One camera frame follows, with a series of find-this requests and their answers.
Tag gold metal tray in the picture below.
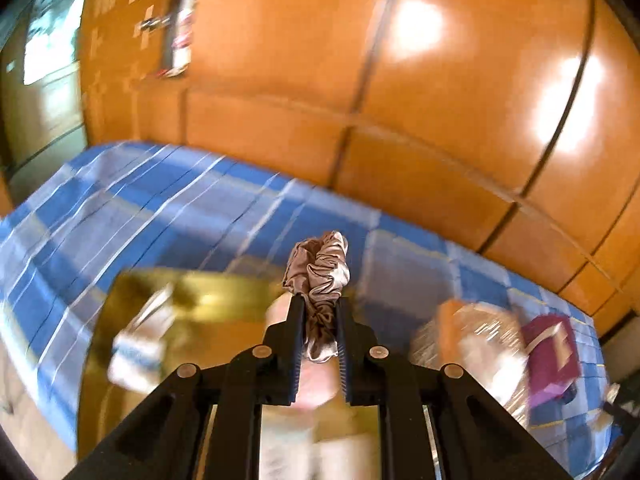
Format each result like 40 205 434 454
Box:
75 269 381 480

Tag white blue-striped sock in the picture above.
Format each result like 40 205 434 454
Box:
107 284 177 393

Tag wooden door with frosted glass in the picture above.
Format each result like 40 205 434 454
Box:
0 0 88 176

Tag wooden wardrobe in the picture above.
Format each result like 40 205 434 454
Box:
75 0 640 333

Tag purple carton box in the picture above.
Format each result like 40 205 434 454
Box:
520 314 582 407

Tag blue plaid bed sheet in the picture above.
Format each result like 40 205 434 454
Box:
0 142 606 480

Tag taupe satin scrunchie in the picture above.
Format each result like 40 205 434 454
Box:
282 231 351 363

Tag embossed metallic tissue box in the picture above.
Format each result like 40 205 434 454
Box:
410 299 532 423

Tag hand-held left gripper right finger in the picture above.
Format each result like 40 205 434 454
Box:
336 301 576 480

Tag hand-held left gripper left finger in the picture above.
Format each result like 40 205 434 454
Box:
65 294 306 480

